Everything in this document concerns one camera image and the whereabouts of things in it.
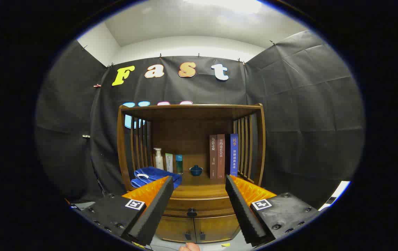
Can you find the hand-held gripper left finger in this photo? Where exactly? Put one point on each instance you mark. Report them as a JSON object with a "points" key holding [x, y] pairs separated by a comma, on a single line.
{"points": [[157, 209]]}

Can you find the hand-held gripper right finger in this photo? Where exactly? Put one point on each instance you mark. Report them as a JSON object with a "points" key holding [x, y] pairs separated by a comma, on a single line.
{"points": [[242, 209]]}

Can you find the wooden countertop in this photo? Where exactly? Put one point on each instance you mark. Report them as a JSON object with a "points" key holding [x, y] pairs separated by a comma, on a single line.
{"points": [[198, 190]]}

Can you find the wooden cabinet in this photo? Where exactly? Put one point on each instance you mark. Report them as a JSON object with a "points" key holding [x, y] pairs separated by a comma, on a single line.
{"points": [[185, 118]]}

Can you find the folded blue towel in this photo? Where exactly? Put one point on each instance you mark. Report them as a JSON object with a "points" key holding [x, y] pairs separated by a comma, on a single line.
{"points": [[157, 174]]}

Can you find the green and white tube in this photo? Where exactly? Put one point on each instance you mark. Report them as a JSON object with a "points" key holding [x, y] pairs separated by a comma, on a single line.
{"points": [[169, 164]]}

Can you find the white pump bottle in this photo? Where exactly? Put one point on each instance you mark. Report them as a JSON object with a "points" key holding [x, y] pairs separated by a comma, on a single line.
{"points": [[158, 162]]}

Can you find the blue book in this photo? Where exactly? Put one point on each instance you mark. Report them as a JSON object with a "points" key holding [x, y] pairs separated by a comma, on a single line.
{"points": [[233, 157]]}

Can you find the dark blue lidded teacup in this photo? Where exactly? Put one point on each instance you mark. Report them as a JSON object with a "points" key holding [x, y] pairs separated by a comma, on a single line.
{"points": [[196, 171]]}

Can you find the reddish brown book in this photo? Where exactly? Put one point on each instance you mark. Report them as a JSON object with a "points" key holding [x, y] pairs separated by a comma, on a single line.
{"points": [[221, 157]]}

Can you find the dark brown book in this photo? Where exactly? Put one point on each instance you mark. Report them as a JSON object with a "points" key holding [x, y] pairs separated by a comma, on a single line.
{"points": [[213, 157]]}

